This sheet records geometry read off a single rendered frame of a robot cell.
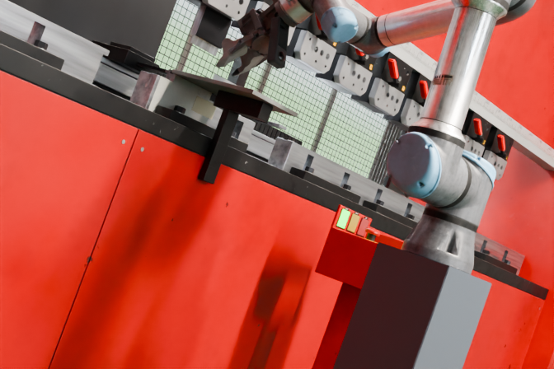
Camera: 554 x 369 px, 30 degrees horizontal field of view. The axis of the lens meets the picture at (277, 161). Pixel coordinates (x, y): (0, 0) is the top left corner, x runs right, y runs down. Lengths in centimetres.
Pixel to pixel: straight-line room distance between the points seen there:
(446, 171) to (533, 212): 237
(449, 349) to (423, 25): 71
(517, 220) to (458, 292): 231
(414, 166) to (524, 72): 192
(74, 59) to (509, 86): 195
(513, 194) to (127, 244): 241
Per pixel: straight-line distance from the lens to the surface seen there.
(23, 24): 218
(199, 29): 253
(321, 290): 294
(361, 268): 255
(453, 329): 212
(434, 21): 231
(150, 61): 269
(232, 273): 261
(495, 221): 443
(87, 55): 229
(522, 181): 442
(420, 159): 199
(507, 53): 374
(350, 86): 298
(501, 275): 387
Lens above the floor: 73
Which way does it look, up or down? 4 degrees up
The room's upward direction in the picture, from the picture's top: 20 degrees clockwise
